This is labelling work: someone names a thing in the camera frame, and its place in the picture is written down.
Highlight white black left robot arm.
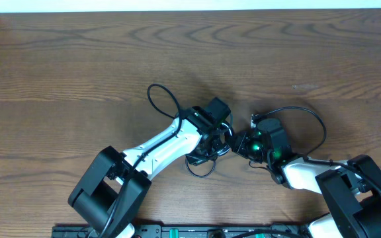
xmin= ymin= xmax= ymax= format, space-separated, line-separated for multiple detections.
xmin=67 ymin=98 xmax=233 ymax=237

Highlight black USB cable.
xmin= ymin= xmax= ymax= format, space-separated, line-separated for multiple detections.
xmin=185 ymin=122 xmax=234 ymax=179

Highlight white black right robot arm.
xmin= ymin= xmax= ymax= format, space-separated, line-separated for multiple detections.
xmin=227 ymin=118 xmax=381 ymax=238

